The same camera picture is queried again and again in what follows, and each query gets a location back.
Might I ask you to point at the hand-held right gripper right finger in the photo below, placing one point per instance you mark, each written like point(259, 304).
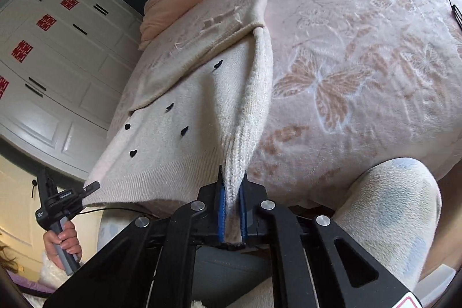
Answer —
point(243, 217)

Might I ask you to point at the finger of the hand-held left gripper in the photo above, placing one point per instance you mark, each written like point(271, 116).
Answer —
point(91, 187)

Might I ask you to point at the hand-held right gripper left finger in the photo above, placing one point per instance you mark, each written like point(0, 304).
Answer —
point(221, 214)

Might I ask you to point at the cream knit sweater black hearts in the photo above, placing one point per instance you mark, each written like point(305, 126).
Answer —
point(173, 134)

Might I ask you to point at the person's left forearm fluffy sleeve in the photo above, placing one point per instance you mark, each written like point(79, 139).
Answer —
point(48, 275)

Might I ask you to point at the person's left hand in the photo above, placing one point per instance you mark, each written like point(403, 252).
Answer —
point(57, 246)

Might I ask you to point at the cream door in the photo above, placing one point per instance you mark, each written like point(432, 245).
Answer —
point(18, 192)

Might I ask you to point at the person's left leg fleece pajama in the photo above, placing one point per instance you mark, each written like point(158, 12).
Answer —
point(108, 236)

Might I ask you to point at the person's leg fleece pajama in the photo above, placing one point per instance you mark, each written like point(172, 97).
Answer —
point(108, 236)
point(389, 214)

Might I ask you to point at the purple cloth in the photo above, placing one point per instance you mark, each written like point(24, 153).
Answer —
point(25, 284)

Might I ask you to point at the white panelled wardrobe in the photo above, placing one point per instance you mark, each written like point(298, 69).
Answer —
point(72, 95)

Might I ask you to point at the red paper cut decal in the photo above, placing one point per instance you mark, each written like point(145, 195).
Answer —
point(46, 22)
point(69, 2)
point(22, 50)
point(3, 86)

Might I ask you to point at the person's right leg fleece pajama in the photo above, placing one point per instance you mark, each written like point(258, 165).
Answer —
point(389, 214)

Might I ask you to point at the pink butterfly print blanket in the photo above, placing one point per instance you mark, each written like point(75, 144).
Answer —
point(343, 41)

